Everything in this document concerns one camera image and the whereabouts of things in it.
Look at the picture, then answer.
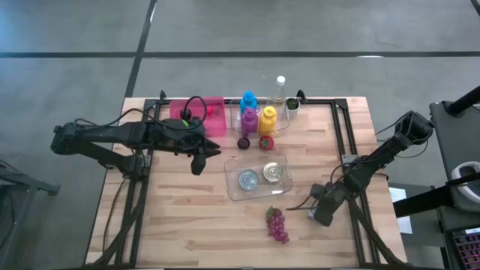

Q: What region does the grey metal cart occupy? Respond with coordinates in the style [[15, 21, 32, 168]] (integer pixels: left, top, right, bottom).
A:
[[0, 160, 61, 270]]

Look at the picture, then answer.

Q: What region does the clear plastic bin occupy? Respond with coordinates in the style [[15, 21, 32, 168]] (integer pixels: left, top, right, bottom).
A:
[[229, 97, 290, 139], [223, 153, 294, 203]]

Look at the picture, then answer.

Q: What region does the gold tin can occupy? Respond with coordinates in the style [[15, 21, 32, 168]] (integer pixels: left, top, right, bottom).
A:
[[262, 161, 284, 184]]

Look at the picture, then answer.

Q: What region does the purple squeeze bottle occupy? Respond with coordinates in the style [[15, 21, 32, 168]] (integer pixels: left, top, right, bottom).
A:
[[241, 106, 260, 138]]

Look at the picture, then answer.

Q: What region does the white paper sheet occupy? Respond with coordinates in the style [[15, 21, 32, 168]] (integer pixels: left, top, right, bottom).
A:
[[388, 186, 413, 236]]

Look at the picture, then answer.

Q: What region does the red toy grape bunch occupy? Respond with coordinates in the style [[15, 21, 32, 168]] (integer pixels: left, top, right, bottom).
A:
[[265, 205, 290, 245]]

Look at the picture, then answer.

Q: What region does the brown cable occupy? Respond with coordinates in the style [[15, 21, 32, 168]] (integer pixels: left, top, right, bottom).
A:
[[101, 175, 128, 251]]

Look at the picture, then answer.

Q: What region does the silver can blue label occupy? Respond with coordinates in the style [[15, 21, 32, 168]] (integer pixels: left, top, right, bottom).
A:
[[238, 169, 260, 192]]

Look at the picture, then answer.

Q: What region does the red toy strawberry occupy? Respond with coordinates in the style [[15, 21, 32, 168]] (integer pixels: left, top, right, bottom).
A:
[[259, 135, 275, 152]]

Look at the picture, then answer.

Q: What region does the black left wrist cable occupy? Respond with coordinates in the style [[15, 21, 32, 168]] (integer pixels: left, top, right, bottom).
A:
[[74, 95, 209, 132]]

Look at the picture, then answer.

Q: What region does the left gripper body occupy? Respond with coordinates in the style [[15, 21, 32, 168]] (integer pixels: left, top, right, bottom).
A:
[[160, 118, 208, 154]]

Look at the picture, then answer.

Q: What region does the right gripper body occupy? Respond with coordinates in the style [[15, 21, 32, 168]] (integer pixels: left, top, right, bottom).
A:
[[317, 181, 349, 206]]

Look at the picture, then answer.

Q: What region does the clear bottle white cap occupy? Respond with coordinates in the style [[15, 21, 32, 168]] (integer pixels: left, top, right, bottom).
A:
[[268, 74, 290, 110]]

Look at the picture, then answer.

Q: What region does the pink plastic bin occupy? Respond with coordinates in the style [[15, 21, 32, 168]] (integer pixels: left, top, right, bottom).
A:
[[169, 96, 227, 139]]

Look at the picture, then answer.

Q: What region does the backlit keyboard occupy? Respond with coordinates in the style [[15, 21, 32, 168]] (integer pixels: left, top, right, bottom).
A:
[[451, 226, 480, 270]]

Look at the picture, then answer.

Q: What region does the dark grey side cart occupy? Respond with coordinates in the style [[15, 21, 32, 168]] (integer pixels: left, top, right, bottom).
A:
[[429, 100, 480, 270]]

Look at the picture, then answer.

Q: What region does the yellow squeeze bottle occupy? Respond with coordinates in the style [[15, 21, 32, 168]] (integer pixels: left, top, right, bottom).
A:
[[258, 105, 278, 137]]

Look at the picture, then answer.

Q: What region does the small plant white pot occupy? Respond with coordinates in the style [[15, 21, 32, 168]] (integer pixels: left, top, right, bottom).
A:
[[285, 97, 302, 120]]

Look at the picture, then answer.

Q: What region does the blue squeeze bottle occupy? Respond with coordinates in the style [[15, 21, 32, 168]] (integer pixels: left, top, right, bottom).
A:
[[239, 91, 259, 113]]

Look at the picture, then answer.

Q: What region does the black aluminium table frame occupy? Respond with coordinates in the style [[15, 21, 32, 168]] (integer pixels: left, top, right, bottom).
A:
[[84, 89, 408, 270]]

